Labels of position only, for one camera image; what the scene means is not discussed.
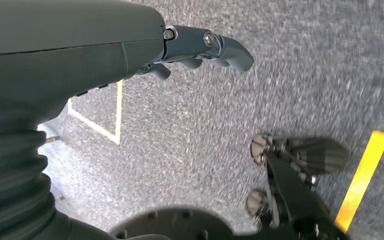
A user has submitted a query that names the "robot black left leg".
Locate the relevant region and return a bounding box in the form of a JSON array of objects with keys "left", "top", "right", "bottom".
[{"left": 109, "top": 132, "right": 349, "bottom": 240}]

